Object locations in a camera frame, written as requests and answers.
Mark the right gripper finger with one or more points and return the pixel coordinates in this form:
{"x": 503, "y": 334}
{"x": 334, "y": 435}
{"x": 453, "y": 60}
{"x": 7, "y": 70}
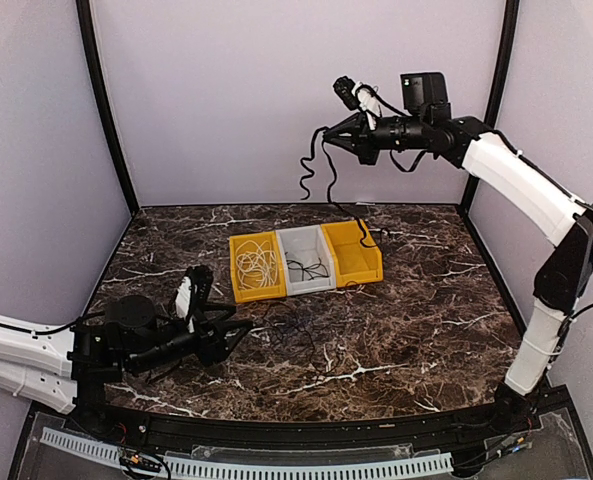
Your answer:
{"x": 345, "y": 146}
{"x": 346, "y": 130}

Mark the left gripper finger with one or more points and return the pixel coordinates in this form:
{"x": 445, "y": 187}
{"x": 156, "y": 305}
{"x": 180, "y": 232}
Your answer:
{"x": 218, "y": 314}
{"x": 233, "y": 333}

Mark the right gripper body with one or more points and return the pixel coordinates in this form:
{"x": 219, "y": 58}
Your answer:
{"x": 370, "y": 150}

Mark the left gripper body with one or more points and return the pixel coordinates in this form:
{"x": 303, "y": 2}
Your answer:
{"x": 209, "y": 349}

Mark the yellow bin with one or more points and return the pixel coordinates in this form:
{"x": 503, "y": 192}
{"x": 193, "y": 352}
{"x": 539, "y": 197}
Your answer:
{"x": 357, "y": 258}
{"x": 256, "y": 267}

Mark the white bin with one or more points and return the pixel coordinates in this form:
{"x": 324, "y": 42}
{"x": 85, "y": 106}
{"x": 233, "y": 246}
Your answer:
{"x": 308, "y": 263}

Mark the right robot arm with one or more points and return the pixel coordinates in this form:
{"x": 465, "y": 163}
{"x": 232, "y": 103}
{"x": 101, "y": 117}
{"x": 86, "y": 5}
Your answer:
{"x": 426, "y": 125}

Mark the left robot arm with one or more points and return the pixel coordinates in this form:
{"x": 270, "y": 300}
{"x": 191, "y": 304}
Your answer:
{"x": 64, "y": 366}

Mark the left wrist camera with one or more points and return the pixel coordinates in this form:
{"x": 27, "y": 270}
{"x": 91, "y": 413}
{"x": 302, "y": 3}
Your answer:
{"x": 193, "y": 291}

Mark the white slotted cable duct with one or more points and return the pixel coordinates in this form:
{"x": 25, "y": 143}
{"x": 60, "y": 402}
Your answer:
{"x": 261, "y": 466}

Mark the left black frame post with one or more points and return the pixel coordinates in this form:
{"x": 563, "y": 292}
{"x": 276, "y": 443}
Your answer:
{"x": 102, "y": 101}

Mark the black front rail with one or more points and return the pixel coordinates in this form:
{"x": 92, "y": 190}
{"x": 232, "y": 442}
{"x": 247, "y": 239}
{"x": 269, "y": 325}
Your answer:
{"x": 161, "y": 432}

